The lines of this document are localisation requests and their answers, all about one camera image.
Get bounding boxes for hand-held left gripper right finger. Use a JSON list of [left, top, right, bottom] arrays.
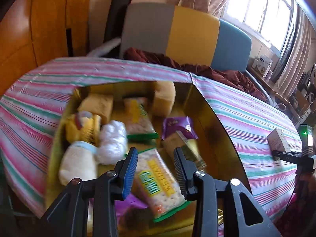
[[173, 147, 282, 237]]

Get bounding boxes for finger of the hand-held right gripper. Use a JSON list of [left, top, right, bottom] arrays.
[[272, 150, 301, 163]]

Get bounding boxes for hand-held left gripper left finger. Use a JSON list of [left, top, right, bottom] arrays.
[[41, 147, 139, 237]]

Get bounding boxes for large cream box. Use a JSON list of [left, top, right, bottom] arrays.
[[267, 128, 293, 153]]

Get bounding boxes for green yellow cracker packet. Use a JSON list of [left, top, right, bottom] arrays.
[[132, 148, 192, 223], [123, 97, 158, 140]]

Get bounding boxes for purple snack packet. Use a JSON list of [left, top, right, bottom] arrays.
[[115, 194, 153, 235], [161, 117, 198, 141]]

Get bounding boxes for white snack packet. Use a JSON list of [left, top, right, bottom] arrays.
[[95, 120, 127, 165]]

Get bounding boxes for gold tin box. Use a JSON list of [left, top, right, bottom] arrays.
[[44, 80, 252, 237]]

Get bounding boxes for cream and blue packet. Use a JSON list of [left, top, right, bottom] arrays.
[[59, 141, 98, 187]]

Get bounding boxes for yellow snack packet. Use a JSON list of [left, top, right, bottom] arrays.
[[65, 111, 102, 145]]

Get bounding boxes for tan bread loaf packet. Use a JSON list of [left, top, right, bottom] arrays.
[[152, 80, 176, 118]]

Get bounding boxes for tan sponge cake packet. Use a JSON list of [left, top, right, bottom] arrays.
[[78, 92, 114, 125]]

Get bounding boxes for person's right forearm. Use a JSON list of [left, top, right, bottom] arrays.
[[279, 169, 316, 228]]

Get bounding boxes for cluttered dark shelf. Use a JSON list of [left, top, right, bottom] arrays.
[[289, 64, 316, 124]]

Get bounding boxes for wooden side table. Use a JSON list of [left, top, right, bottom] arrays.
[[247, 71, 302, 119]]

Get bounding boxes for white cardboard boxes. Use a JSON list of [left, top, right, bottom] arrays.
[[252, 54, 273, 77]]

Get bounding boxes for dark red cloth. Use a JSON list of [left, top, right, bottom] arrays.
[[123, 47, 267, 102]]

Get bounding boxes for striped tablecloth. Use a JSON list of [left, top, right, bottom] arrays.
[[0, 57, 303, 221]]

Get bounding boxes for grey yellow blue sofa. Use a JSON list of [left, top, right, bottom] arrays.
[[86, 2, 274, 102]]

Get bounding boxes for bright window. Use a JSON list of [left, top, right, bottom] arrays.
[[226, 0, 297, 52]]

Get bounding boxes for black rolled mat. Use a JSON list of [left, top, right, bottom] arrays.
[[103, 0, 132, 45]]

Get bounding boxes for wooden wardrobe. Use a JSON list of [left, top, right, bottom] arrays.
[[0, 0, 93, 95]]

